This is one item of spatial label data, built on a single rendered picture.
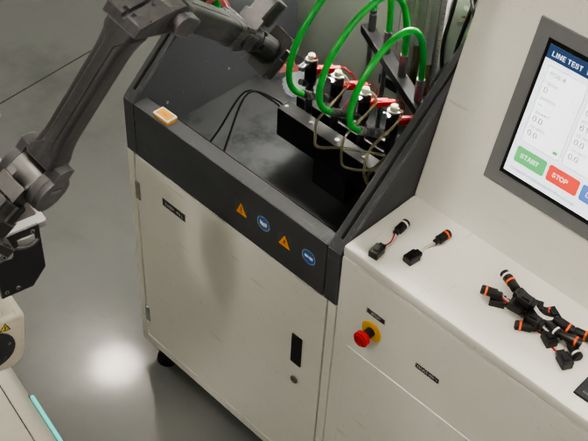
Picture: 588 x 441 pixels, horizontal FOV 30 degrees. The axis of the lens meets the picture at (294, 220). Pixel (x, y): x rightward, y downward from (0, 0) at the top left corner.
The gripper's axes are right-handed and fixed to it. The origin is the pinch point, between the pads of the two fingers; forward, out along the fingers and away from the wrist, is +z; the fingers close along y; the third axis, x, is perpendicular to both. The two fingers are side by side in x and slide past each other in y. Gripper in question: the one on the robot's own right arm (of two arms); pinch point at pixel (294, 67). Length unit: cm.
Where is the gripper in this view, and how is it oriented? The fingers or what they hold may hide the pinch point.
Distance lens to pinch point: 240.0
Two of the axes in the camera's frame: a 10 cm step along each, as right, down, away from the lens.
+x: -5.1, -6.1, 6.1
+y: 6.4, -7.4, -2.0
